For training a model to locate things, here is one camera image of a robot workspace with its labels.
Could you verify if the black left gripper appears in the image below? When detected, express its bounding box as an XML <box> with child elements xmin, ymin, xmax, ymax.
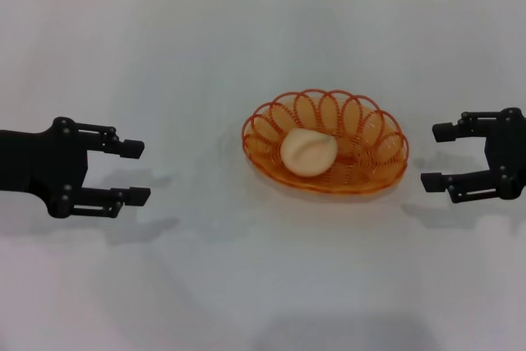
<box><xmin>0</xmin><ymin>116</ymin><xmax>152</xmax><ymax>219</ymax></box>

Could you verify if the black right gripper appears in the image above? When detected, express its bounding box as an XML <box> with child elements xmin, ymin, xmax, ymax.
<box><xmin>419</xmin><ymin>107</ymin><xmax>526</xmax><ymax>205</ymax></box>

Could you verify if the orange woven plastic basket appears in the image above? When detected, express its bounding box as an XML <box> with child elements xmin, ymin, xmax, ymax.
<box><xmin>241</xmin><ymin>87</ymin><xmax>411</xmax><ymax>196</ymax></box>

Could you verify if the pale peach bun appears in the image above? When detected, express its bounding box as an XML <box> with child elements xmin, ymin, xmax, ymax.
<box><xmin>279</xmin><ymin>127</ymin><xmax>339</xmax><ymax>178</ymax></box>

